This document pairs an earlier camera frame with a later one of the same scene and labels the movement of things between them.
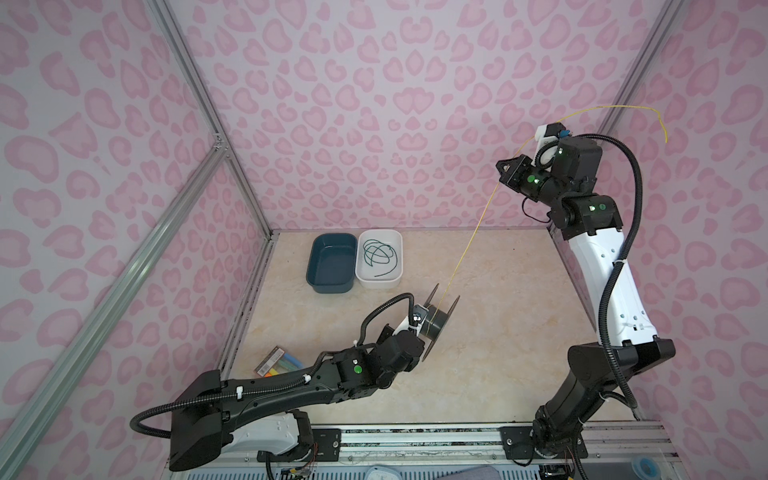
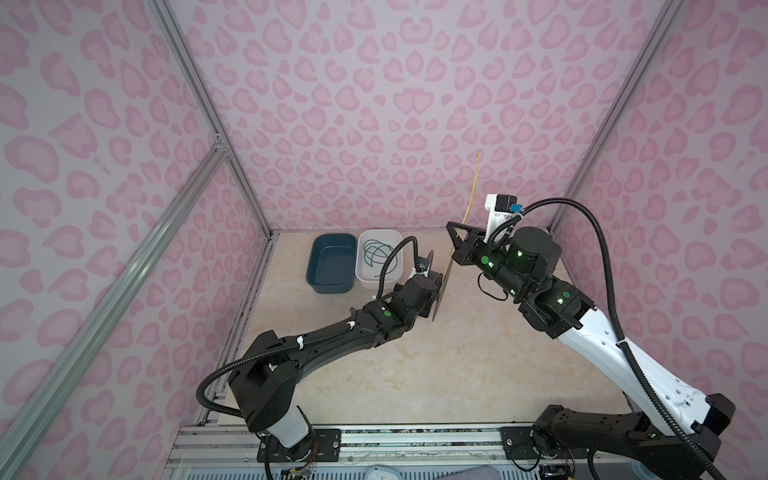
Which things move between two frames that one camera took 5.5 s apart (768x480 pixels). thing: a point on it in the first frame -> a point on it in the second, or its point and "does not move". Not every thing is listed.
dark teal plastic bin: [332, 263] does not move
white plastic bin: [379, 258] does not move
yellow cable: [500, 178] -> [466, 213]
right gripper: [516, 177] -> [466, 252]
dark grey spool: [437, 321] -> [433, 306]
